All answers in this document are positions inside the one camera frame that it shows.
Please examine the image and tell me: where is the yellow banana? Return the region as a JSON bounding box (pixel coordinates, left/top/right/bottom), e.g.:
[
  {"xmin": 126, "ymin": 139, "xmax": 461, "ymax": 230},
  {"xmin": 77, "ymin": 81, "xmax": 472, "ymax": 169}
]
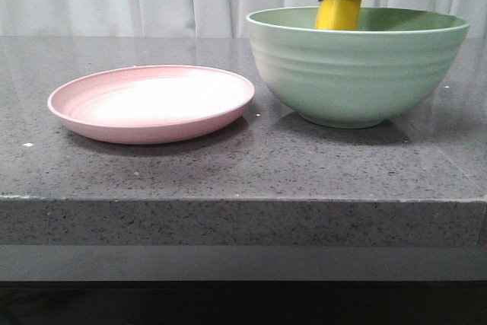
[{"xmin": 315, "ymin": 0, "xmax": 361, "ymax": 30}]

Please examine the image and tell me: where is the green bowl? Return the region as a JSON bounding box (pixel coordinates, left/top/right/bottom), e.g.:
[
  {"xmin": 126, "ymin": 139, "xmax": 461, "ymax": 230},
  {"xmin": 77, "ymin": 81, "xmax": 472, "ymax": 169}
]
[{"xmin": 247, "ymin": 7, "xmax": 469, "ymax": 129}]

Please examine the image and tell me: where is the pink plate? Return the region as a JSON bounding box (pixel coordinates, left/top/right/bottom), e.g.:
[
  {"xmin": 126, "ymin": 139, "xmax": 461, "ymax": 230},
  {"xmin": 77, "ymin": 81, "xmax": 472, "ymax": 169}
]
[{"xmin": 47, "ymin": 65, "xmax": 255, "ymax": 145}]

